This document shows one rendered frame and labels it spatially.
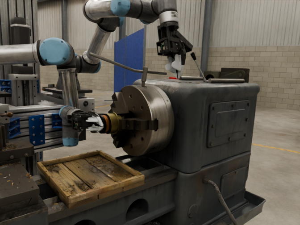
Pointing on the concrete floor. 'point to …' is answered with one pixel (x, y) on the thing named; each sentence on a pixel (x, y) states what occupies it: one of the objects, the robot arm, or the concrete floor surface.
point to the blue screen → (129, 58)
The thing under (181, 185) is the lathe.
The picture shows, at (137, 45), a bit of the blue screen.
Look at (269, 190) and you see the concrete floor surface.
